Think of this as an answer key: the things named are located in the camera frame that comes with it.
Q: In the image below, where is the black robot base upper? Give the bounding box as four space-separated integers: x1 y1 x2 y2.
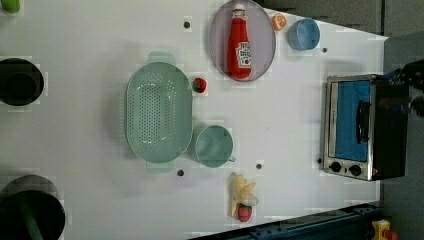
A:
0 58 44 106

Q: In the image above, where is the black robot base lower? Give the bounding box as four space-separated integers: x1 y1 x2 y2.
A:
0 175 66 240

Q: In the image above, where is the black toaster oven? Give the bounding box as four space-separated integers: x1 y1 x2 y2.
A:
323 74 409 181

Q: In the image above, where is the green cup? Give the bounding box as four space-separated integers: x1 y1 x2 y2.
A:
194 125 236 168

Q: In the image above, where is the small red strawberry toy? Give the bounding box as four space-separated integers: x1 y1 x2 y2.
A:
192 77 207 93

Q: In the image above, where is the red ketchup bottle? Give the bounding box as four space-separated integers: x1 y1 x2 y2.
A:
227 3 252 80

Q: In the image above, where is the peeled banana toy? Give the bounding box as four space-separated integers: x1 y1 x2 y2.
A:
230 174 259 217

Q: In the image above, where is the grey oval plate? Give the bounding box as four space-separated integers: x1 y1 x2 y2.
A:
209 0 276 81

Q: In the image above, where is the orange slice toy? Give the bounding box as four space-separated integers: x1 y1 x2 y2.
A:
271 13 287 31

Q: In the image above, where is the blue bowl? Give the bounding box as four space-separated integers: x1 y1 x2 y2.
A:
287 18 321 51

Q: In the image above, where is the green cylinder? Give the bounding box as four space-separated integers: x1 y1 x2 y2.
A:
0 0 21 14

